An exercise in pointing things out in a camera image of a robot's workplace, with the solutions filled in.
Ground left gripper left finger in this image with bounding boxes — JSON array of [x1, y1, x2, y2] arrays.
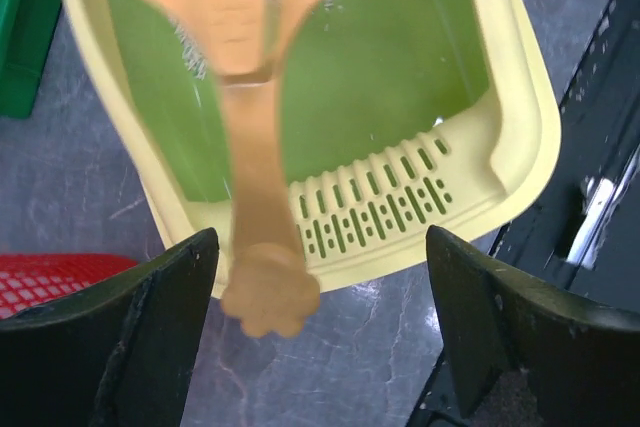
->
[[1, 228, 219, 426]]

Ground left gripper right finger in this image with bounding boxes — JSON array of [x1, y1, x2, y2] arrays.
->
[[426, 225, 639, 426]]

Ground orange litter scoop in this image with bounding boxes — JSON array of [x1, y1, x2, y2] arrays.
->
[[145, 0, 321, 338]]

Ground yellow green litter box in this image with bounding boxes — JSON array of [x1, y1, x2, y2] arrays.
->
[[64, 0, 561, 291]]

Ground red mesh trash bin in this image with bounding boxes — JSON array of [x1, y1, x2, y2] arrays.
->
[[0, 253, 137, 319]]

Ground green plastic crate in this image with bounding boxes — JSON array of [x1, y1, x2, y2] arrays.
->
[[1, 0, 61, 119]]

